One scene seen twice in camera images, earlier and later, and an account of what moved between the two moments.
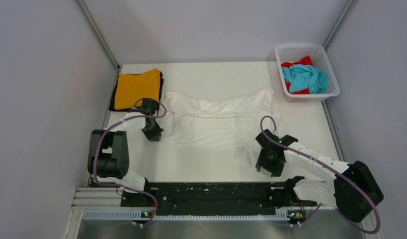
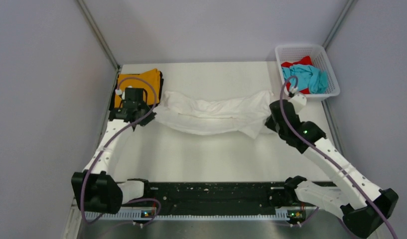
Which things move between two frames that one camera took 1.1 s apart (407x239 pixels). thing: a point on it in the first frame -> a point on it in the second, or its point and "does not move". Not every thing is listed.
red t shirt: x=306 y=60 does not move
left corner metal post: x=98 y=33 does not move
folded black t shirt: x=112 y=104 does not move
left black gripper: x=156 y=134 -> x=148 y=119
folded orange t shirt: x=132 y=87 does not move
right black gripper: x=276 y=170 -> x=269 y=123
